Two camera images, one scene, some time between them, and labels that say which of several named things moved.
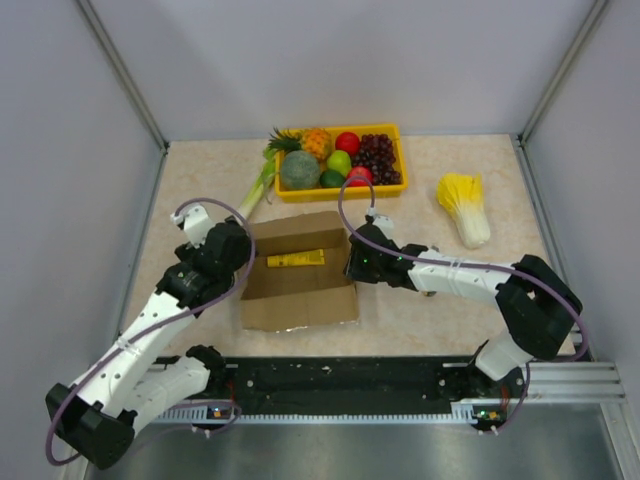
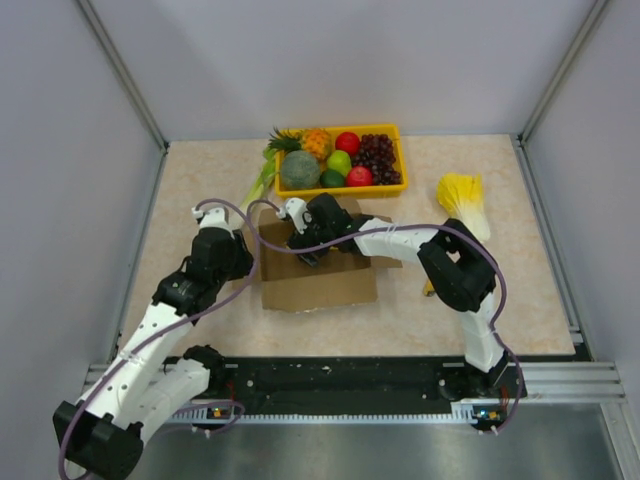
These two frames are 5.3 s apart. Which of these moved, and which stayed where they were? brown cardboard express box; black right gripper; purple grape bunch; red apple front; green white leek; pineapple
Moved: black right gripper; brown cardboard express box
Stayed: red apple front; green white leek; purple grape bunch; pineapple
